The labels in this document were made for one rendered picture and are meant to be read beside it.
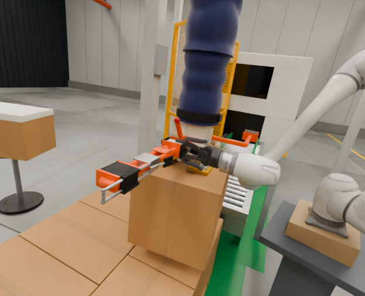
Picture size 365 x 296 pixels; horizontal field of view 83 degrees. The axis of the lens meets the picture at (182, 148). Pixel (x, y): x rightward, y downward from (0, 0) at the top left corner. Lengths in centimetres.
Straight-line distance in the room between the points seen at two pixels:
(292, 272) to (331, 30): 994
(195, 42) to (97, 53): 1251
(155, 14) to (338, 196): 217
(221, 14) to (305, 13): 976
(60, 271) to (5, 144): 137
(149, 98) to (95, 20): 1137
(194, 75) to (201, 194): 52
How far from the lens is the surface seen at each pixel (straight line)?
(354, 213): 120
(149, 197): 95
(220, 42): 98
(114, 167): 59
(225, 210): 165
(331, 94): 93
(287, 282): 152
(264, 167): 76
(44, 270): 131
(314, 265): 124
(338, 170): 456
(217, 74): 99
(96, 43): 1345
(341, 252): 131
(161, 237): 104
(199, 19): 99
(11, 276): 134
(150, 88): 243
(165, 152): 74
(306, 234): 130
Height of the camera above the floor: 149
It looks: 19 degrees down
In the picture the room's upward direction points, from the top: 8 degrees clockwise
